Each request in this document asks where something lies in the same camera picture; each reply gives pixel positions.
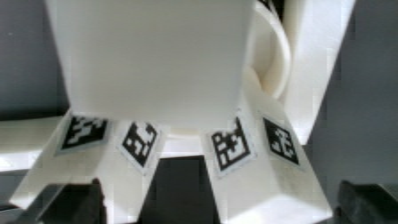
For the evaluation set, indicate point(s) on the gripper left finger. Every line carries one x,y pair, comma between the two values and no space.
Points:
67,204

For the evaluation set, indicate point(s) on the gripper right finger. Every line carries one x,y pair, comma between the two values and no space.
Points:
366,204

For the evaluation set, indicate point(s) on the white stool leg with tags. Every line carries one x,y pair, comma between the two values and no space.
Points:
99,149

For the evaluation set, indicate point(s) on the white round stool seat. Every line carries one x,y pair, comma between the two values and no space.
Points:
270,64

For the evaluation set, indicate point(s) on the white front border rail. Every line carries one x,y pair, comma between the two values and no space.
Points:
24,137

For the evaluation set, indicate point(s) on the white border rail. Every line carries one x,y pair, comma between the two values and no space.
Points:
24,137
314,24

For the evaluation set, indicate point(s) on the white right border rail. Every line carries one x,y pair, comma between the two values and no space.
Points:
314,24

